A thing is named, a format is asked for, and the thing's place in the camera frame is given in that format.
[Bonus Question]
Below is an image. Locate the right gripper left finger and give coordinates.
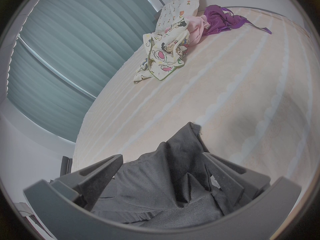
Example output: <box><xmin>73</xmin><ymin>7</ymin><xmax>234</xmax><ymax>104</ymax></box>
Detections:
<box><xmin>51</xmin><ymin>154</ymin><xmax>124</xmax><ymax>211</ymax></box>

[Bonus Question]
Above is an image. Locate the bed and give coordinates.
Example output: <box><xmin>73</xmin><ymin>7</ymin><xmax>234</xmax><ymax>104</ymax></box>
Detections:
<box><xmin>72</xmin><ymin>0</ymin><xmax>319</xmax><ymax>211</ymax></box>

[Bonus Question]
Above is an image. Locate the purple garment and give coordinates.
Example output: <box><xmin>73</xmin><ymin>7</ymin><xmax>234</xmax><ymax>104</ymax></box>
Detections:
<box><xmin>201</xmin><ymin>5</ymin><xmax>273</xmax><ymax>36</ymax></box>

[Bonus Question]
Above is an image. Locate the white printed garment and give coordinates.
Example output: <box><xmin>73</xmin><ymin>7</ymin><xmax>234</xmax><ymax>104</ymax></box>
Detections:
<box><xmin>132</xmin><ymin>16</ymin><xmax>190</xmax><ymax>84</ymax></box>

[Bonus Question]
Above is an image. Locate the blue-green curtain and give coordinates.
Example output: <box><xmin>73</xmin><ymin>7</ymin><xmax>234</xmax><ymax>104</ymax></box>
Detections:
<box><xmin>17</xmin><ymin>0</ymin><xmax>163</xmax><ymax>99</ymax></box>
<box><xmin>6</xmin><ymin>36</ymin><xmax>98</xmax><ymax>143</ymax></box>

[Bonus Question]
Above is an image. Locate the white printed pillow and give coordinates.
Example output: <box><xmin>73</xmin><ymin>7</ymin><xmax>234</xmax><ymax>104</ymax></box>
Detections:
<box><xmin>155</xmin><ymin>0</ymin><xmax>203</xmax><ymax>33</ymax></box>

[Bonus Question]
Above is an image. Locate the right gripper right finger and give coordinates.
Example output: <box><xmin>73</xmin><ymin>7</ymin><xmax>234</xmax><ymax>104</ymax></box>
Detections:
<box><xmin>203</xmin><ymin>152</ymin><xmax>272</xmax><ymax>200</ymax></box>

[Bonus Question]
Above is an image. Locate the pink garment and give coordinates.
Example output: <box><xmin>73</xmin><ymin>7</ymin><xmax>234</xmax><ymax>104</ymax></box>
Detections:
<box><xmin>164</xmin><ymin>15</ymin><xmax>209</xmax><ymax>46</ymax></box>

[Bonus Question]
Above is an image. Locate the black T-shirt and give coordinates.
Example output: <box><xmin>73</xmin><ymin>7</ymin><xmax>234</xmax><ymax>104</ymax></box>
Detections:
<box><xmin>91</xmin><ymin>121</ymin><xmax>250</xmax><ymax>231</ymax></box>

